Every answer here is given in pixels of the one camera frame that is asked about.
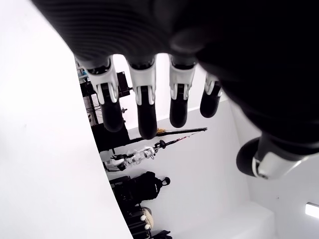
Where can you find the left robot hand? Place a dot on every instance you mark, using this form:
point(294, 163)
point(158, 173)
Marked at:
point(199, 30)

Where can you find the black gantry beam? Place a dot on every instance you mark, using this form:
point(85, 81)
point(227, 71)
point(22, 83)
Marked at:
point(184, 130)

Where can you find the metal shelf rack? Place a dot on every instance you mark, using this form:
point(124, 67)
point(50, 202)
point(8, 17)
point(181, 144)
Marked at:
point(87, 99)

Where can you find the black cabinet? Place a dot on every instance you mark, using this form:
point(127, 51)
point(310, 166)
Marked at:
point(112, 140)

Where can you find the black backpack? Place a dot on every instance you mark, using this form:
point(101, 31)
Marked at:
point(149, 185)

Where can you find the black equipment case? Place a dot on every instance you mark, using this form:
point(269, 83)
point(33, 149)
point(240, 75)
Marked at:
point(122, 189)

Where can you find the black suitcase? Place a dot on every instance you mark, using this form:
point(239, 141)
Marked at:
point(135, 224)

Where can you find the black bundle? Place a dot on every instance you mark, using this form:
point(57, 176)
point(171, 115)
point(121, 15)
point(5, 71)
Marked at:
point(162, 235)

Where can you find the rectangular ceiling light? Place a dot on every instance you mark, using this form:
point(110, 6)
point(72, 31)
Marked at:
point(312, 209)

